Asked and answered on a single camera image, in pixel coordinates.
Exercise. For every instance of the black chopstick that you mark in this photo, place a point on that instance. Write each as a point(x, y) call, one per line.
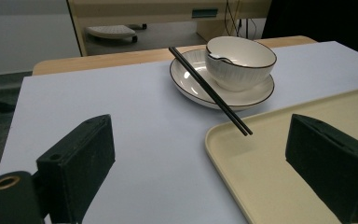
point(207, 92)
point(213, 90)

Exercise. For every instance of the beige tray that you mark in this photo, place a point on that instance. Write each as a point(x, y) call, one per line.
point(261, 174)

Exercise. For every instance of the white ribbed bowl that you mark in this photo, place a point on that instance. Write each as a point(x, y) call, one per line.
point(239, 73)

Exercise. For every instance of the white table sheet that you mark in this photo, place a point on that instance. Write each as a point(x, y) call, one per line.
point(143, 124)

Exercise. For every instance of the white dark-rimmed plate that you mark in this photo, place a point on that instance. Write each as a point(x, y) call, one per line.
point(192, 85)

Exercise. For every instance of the white wheeled platform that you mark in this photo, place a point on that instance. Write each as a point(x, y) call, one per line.
point(112, 31)

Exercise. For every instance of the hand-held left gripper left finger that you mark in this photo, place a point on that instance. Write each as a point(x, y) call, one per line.
point(74, 165)

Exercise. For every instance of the dark curtain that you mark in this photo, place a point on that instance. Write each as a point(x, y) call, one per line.
point(323, 21)

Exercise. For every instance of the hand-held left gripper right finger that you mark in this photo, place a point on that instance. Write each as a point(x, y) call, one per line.
point(332, 161)

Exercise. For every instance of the beige desk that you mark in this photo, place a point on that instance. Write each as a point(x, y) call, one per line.
point(136, 12)

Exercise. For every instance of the teal desk label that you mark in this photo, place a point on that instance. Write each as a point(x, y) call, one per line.
point(204, 13)

